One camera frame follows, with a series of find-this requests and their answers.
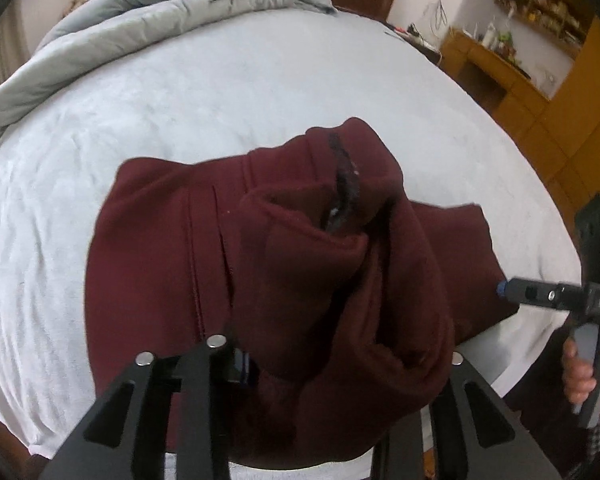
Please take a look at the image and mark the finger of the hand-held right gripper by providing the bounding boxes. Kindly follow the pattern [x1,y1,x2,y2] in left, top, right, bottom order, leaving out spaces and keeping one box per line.
[497,277,561,307]

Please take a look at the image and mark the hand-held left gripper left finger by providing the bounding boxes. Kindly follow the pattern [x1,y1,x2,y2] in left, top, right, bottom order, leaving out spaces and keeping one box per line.
[40,334,254,480]

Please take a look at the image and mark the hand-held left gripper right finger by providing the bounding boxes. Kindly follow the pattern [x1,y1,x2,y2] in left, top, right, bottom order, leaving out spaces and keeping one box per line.
[374,352,564,480]

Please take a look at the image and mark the maroon pants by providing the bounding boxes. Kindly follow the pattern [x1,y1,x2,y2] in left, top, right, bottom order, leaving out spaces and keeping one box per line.
[84,116,521,467]

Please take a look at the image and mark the person's right hand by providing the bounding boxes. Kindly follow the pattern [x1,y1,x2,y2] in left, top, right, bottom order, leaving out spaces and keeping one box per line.
[562,334,600,409]

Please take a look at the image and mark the wooden desk unit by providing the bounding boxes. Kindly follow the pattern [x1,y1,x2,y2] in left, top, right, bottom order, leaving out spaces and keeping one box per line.
[439,27,600,241]

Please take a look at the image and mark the cluttered bedside table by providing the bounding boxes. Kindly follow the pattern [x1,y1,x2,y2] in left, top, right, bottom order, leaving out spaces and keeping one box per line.
[384,22,442,65]

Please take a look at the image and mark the bed with white sheet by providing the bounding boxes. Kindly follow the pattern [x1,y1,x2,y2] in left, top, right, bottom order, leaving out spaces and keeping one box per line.
[0,7,587,480]

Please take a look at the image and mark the grey quilt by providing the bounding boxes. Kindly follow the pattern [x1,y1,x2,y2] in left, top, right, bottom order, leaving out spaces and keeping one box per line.
[0,0,302,157]

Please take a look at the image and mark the beige curtain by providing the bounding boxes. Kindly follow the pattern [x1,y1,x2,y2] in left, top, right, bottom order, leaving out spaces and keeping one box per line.
[0,7,48,103]

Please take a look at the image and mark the wooden wall shelf with trinkets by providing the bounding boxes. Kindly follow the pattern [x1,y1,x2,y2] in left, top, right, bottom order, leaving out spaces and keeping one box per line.
[495,0,597,57]

